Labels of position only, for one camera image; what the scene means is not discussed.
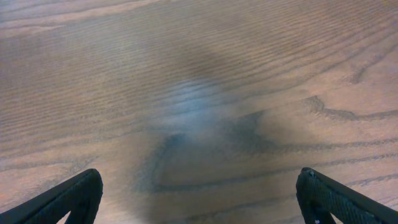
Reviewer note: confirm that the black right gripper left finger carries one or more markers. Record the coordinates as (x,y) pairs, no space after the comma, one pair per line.
(77,198)

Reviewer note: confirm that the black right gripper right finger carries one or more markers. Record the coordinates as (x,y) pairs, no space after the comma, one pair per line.
(321,199)

